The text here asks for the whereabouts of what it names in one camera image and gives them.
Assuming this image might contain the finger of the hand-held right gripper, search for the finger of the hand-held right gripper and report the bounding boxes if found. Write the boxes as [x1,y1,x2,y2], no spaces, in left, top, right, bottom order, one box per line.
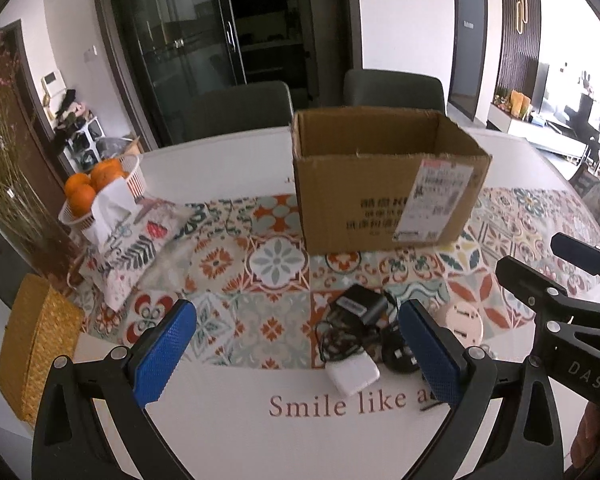
[495,256,571,321]
[551,232,600,281]

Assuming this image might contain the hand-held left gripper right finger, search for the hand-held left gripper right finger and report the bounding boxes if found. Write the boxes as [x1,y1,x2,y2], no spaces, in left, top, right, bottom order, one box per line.
[398,299,573,480]

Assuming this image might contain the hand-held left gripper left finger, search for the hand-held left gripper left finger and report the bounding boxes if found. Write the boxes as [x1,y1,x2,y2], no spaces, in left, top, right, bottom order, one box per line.
[31,299,198,480]

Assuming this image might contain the black round plug adapter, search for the black round plug adapter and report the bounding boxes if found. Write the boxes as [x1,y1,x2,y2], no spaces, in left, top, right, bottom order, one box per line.
[380,330,421,375]

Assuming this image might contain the pale pink round charger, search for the pale pink round charger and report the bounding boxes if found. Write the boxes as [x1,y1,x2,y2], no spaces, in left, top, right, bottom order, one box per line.
[432,304,485,348]

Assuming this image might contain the white power bank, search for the white power bank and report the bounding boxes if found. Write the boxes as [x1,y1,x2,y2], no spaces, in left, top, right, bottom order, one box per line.
[326,355,381,396]

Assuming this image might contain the black bike light with strap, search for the black bike light with strap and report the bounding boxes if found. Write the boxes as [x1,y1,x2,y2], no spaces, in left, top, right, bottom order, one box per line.
[314,284,392,365]

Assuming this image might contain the brown cardboard box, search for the brown cardboard box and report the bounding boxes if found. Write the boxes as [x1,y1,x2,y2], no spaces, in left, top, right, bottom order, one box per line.
[290,106,493,255]

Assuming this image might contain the leaf print tissue cover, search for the leaf print tissue cover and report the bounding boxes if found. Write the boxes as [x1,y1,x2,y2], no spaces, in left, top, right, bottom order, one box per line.
[77,199,206,311]

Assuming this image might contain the yellow woven box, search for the yellow woven box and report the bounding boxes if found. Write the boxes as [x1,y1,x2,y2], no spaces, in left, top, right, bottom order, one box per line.
[0,274,86,430]

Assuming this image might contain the patterned tile tablecloth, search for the patterned tile tablecloth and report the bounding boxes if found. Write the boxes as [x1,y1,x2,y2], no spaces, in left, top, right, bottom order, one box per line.
[72,125,600,480]

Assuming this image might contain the white low cabinet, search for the white low cabinet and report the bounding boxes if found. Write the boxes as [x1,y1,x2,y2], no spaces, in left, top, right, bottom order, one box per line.
[486,102,588,158]

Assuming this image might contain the white tissue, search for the white tissue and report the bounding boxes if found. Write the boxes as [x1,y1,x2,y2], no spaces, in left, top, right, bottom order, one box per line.
[91,180,138,246]

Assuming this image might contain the yellow bag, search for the yellow bag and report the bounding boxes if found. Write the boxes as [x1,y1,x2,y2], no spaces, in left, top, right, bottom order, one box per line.
[510,90,531,118]

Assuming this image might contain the black television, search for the black television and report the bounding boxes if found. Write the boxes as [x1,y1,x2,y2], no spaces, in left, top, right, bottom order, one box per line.
[530,62,551,111]

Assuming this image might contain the pile of oranges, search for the pile of oranges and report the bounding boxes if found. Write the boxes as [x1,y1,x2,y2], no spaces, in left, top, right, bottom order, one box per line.
[64,158,131,218]

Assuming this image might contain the white plastic basket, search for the white plastic basket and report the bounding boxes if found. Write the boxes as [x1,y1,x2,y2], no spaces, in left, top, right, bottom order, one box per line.
[58,154,146,236]

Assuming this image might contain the small cardboard box with plastic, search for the small cardboard box with plastic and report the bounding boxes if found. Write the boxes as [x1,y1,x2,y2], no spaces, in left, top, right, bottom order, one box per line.
[100,135,146,158]

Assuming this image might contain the white shoe rack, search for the white shoe rack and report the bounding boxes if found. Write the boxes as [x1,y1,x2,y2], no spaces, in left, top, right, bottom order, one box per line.
[55,116,106,171]

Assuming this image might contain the dark grey dining chair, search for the dark grey dining chair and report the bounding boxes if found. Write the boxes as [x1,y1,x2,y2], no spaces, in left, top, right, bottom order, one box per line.
[342,69,447,113]
[182,80,295,143]

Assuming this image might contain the dried flower bouquet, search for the dried flower bouquet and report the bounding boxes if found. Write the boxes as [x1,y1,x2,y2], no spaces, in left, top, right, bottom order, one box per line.
[0,30,81,281]

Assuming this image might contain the dark interior door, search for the dark interior door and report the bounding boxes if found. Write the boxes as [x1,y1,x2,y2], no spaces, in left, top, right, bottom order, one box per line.
[450,0,488,121]

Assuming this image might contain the dark wooden door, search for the dark wooden door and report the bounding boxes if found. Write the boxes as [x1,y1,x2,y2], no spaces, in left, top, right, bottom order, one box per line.
[0,20,68,191]

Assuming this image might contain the white intercom panel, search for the white intercom panel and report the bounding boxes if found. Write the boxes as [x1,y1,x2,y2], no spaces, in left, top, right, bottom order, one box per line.
[41,71,66,97]

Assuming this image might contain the dark glass sliding door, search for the dark glass sliding door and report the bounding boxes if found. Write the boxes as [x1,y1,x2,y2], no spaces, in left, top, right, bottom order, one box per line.
[92,0,363,148]

